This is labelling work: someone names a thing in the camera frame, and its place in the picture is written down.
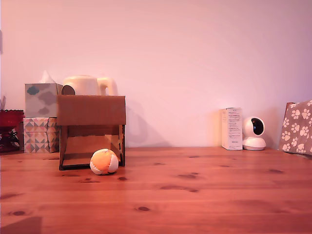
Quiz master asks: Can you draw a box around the orange and white footbag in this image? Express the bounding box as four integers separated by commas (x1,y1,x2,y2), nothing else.
89,148,119,176

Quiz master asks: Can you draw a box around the cardboard dice tower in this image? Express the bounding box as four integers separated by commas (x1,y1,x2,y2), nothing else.
56,95,127,171

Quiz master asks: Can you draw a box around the cream plastic kettle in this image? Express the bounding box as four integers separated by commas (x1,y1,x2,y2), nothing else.
61,75,119,97

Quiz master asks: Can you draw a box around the white printed carton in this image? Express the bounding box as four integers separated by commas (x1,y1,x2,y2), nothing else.
221,107,244,151

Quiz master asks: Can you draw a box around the white tissue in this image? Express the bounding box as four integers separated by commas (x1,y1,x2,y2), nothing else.
39,70,56,84

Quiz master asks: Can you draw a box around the cloud print tissue box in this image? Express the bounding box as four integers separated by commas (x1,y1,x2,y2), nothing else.
24,82,64,118

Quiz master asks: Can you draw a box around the triangle pattern tissue box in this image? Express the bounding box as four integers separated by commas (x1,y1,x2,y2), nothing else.
23,117,61,154

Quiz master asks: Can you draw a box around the paw print fabric bag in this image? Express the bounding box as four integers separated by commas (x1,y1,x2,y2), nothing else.
278,99,312,157

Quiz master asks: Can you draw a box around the red glass bowl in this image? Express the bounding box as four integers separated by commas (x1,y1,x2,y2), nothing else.
0,109,25,154

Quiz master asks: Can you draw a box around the small white round camera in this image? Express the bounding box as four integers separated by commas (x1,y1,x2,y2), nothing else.
242,116,267,151

